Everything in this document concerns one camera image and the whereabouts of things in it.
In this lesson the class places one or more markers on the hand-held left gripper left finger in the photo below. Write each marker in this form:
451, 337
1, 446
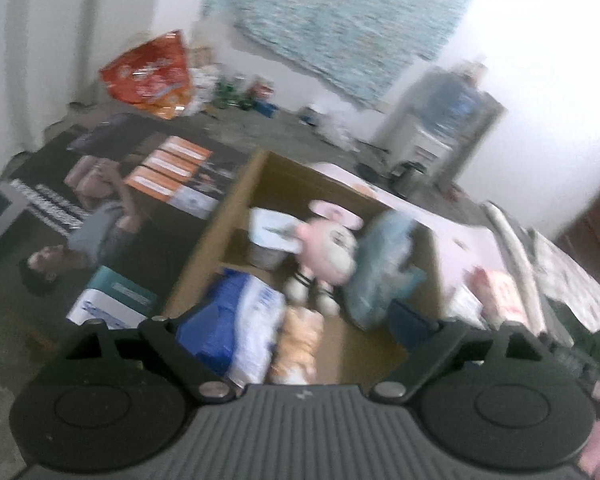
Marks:
169, 334

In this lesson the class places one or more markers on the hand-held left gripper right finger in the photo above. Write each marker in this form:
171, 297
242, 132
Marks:
411, 324

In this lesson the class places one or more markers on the blue checked towel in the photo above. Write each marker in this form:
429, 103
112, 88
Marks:
385, 265

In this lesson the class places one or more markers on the blue and white packet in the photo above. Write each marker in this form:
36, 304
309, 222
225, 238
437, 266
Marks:
250, 315

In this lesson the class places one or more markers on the pink and white plush toy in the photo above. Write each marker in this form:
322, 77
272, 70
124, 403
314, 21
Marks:
325, 250

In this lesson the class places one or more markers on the orange striped cloth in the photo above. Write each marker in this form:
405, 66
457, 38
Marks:
297, 340

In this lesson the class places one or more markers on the cardboard box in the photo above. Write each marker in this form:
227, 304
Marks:
230, 230

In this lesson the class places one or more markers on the white yogurt cup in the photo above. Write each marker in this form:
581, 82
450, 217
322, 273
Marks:
270, 235

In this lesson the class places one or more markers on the blue and white tissue box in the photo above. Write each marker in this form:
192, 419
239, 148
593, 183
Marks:
112, 300

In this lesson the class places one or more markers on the grey blanket with yellow stars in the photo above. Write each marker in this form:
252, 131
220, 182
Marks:
575, 285

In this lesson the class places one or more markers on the red wet wipes pack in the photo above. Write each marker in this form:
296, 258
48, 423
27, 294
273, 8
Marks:
502, 292

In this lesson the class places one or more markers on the printed floor poster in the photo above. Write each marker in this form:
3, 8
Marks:
130, 195

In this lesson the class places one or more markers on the brown wooden door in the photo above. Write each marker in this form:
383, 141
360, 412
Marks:
592, 230

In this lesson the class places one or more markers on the white water dispenser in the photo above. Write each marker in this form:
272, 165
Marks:
430, 130

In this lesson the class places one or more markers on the crumpled white plastic bag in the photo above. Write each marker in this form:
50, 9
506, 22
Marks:
337, 127

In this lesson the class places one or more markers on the water dispenser bottle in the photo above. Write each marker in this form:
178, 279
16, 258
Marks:
452, 95

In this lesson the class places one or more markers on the group of bottles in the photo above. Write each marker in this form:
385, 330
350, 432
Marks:
240, 95

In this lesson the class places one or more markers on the red snack bag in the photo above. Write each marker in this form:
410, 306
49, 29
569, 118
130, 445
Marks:
150, 75

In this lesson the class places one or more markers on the floral wall cloth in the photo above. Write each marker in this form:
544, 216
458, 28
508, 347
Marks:
340, 20

